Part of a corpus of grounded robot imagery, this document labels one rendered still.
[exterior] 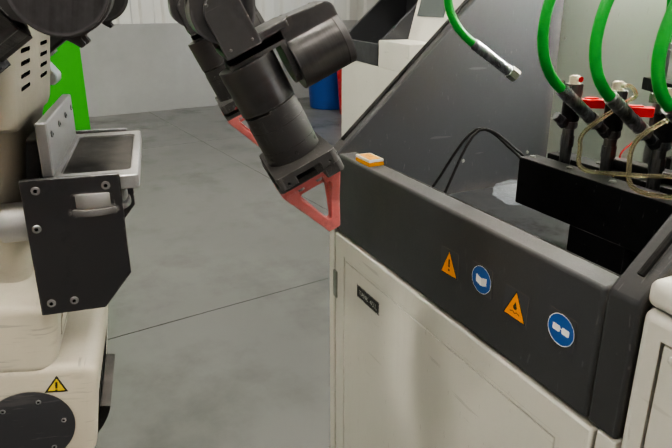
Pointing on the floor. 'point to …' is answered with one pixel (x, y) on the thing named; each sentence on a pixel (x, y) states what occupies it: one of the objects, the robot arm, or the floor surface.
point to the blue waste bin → (325, 93)
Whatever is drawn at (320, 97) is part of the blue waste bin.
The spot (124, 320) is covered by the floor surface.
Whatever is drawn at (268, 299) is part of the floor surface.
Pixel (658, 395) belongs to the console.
